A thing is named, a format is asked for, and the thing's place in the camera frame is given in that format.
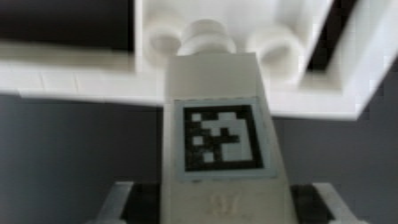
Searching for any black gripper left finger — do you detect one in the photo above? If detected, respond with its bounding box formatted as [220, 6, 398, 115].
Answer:
[87, 181, 160, 224]

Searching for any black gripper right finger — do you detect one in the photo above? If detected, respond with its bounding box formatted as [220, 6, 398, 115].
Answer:
[290, 183, 368, 224]

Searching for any white chair seat part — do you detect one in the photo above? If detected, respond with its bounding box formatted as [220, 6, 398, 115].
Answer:
[135, 0, 343, 101]

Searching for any white chair leg with tag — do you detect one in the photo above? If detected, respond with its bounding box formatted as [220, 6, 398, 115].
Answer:
[160, 19, 299, 224]

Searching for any white U-shaped frame fence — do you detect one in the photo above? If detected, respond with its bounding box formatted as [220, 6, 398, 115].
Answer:
[0, 0, 398, 120]

